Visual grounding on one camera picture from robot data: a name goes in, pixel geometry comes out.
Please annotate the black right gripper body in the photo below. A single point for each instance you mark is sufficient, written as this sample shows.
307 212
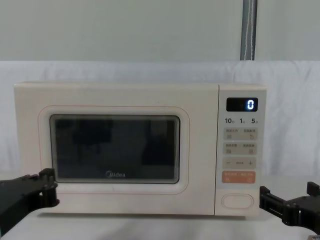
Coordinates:
305 212

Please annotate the cream microwave oven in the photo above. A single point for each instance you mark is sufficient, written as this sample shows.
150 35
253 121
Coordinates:
125 97

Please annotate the grey striped post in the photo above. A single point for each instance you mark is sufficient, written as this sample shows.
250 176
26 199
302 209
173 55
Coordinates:
248 30

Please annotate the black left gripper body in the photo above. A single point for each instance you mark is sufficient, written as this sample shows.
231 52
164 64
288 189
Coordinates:
15 197

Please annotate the white curtain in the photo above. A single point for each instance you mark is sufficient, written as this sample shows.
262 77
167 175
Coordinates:
287 112

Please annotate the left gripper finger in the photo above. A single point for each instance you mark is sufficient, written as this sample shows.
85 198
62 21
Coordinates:
48 195
47 174

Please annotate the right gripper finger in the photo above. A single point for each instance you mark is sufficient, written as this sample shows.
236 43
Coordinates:
272 202
313 190

